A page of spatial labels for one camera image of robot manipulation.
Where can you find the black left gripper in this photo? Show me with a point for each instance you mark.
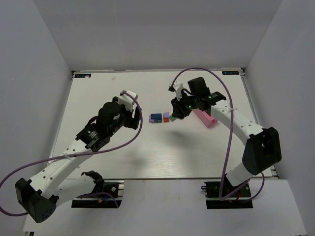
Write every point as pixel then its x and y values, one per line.
pixel 135 117

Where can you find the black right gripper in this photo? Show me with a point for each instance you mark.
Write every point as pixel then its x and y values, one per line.
pixel 177 111

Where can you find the green hospital wood block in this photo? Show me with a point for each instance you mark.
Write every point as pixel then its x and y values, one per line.
pixel 172 119

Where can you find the small lilac wood block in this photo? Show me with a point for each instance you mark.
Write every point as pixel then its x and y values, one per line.
pixel 166 115

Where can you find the dark blue wood block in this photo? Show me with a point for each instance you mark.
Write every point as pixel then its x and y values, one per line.
pixel 156 116

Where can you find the large lilac wood block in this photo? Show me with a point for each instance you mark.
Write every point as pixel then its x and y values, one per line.
pixel 151 120

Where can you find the pink plastic box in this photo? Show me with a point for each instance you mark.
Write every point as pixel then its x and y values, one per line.
pixel 205 118

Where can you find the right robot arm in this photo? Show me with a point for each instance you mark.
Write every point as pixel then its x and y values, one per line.
pixel 262 145

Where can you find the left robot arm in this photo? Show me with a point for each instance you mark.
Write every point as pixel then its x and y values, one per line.
pixel 44 192

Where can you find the right blue table label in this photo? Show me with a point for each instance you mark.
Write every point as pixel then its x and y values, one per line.
pixel 230 72

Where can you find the blue table label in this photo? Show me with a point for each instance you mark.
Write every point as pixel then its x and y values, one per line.
pixel 82 75
pixel 230 72

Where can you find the left blue table label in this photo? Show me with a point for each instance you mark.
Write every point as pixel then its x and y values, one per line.
pixel 82 75

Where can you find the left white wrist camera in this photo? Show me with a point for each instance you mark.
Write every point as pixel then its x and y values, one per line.
pixel 128 101

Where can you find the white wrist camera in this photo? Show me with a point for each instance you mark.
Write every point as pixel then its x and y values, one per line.
pixel 177 89
pixel 128 101

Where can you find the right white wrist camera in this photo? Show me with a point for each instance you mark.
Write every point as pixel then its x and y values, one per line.
pixel 177 89

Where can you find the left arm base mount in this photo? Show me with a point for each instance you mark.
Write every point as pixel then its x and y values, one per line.
pixel 106 194

